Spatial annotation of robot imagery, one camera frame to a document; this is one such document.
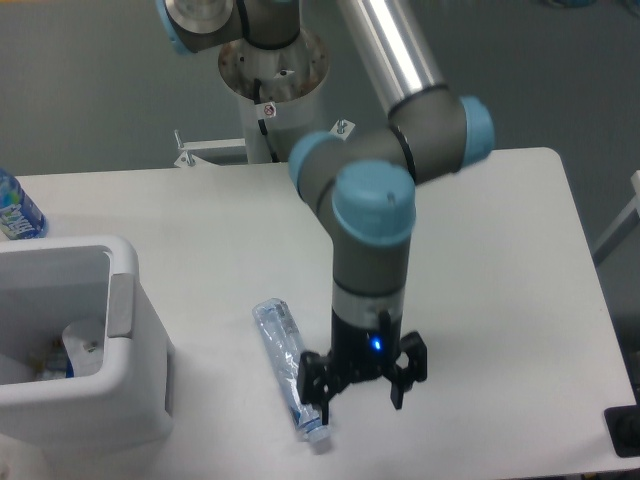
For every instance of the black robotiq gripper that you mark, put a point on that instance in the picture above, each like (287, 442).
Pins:
(360, 354)

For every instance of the white paper carton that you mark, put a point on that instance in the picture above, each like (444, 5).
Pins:
(84, 343)

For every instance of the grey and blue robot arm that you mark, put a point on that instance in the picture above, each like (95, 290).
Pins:
(360, 188)

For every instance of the white plastic trash can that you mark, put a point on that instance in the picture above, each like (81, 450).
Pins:
(48, 283)

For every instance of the crushed clear plastic bottle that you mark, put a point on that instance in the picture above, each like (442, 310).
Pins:
(283, 344)

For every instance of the black object at table edge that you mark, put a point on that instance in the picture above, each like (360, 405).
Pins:
(623, 425)

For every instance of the blue yellow package in bin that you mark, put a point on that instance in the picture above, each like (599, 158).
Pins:
(54, 363)

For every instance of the blue labelled water bottle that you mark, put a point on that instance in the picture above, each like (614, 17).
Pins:
(21, 219)

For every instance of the white metal base bracket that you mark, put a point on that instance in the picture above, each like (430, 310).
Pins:
(217, 152)

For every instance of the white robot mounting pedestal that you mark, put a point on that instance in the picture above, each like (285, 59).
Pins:
(279, 93)

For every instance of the white frame at right edge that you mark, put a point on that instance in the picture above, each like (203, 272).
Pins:
(620, 228)

